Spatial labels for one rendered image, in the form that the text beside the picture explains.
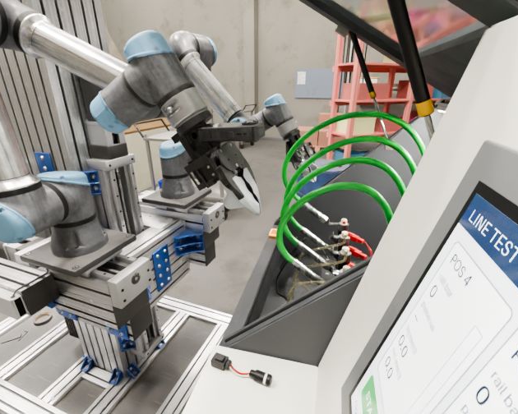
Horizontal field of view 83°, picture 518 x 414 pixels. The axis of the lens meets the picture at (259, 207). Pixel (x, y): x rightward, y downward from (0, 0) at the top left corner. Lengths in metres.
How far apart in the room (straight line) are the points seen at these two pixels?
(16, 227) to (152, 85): 0.47
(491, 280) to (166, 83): 0.49
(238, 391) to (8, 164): 0.67
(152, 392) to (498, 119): 1.56
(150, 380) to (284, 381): 1.11
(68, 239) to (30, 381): 1.06
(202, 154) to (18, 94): 0.82
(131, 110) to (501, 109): 0.52
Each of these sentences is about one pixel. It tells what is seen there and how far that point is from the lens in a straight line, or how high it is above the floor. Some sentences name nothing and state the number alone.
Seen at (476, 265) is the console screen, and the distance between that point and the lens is 0.26.
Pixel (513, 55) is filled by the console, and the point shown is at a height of 1.51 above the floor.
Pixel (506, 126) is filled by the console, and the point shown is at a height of 1.46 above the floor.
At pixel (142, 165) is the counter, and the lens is 4.79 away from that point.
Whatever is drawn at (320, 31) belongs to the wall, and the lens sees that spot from 8.50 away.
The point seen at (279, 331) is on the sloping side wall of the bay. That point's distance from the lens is 0.62.
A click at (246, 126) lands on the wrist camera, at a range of 0.49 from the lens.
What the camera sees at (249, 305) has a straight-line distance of 0.81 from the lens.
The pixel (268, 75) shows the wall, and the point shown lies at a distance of 8.77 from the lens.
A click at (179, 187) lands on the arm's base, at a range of 1.30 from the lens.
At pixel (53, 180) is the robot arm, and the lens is 0.93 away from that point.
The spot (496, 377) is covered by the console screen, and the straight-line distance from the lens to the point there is 0.23.
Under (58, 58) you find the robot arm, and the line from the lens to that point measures 0.84.
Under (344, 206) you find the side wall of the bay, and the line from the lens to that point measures 1.17.
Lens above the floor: 1.49
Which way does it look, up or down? 23 degrees down
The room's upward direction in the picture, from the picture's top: straight up
